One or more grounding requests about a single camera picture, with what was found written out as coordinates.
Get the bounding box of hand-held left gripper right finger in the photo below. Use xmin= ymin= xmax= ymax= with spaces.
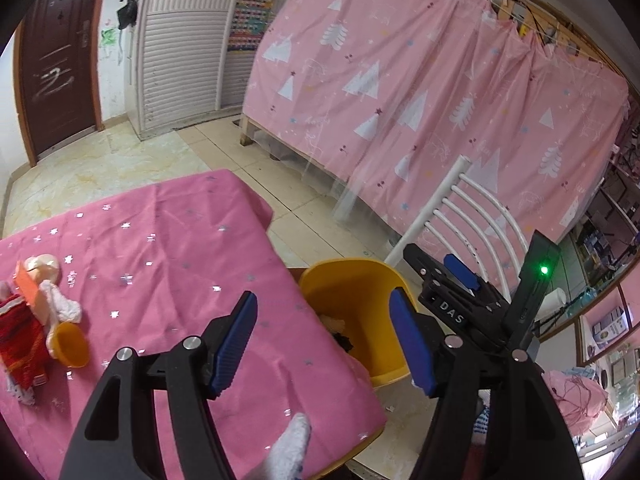
xmin=389 ymin=287 xmax=586 ymax=480

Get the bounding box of white fluffy tissue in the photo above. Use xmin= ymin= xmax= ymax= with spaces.
xmin=39 ymin=280 xmax=83 ymax=361

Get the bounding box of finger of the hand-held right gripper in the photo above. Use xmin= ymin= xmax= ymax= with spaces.
xmin=443 ymin=254 xmax=506 ymax=306
xmin=402 ymin=242 xmax=471 ymax=328

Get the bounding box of colourful chart poster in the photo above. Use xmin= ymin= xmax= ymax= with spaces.
xmin=227 ymin=0 xmax=277 ymax=53

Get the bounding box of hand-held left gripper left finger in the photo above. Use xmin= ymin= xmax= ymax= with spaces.
xmin=59 ymin=291 xmax=259 ymax=480

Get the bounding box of yellow thread spool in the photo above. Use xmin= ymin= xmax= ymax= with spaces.
xmin=54 ymin=322 xmax=91 ymax=367

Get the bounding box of pink tree-print curtain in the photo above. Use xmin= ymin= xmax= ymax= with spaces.
xmin=241 ymin=0 xmax=631 ymax=281

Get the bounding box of white metal chair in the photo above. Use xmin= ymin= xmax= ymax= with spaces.
xmin=385 ymin=155 xmax=531 ymax=301

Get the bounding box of yellow plastic bin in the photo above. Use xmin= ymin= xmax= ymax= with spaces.
xmin=299 ymin=258 xmax=418 ymax=388

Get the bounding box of white louvred wardrobe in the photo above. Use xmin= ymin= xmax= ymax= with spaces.
xmin=129 ymin=0 xmax=251 ymax=141

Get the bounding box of dark brown door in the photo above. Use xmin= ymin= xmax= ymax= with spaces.
xmin=14 ymin=0 xmax=103 ymax=167

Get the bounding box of white speckled wrapper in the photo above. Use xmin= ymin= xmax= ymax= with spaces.
xmin=7 ymin=375 xmax=36 ymax=403

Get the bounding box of pink star tablecloth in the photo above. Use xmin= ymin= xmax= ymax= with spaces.
xmin=0 ymin=169 xmax=388 ymax=480

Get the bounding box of cream round pad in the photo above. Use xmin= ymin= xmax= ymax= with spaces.
xmin=25 ymin=254 xmax=62 ymax=286

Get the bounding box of orange box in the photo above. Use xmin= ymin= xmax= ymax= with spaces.
xmin=14 ymin=259 xmax=46 ymax=313

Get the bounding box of black hanging bag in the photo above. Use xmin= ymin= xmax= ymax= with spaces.
xmin=117 ymin=0 xmax=138 ymax=30

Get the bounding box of person's right hand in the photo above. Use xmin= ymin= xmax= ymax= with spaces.
xmin=472 ymin=390 xmax=493 ymax=443

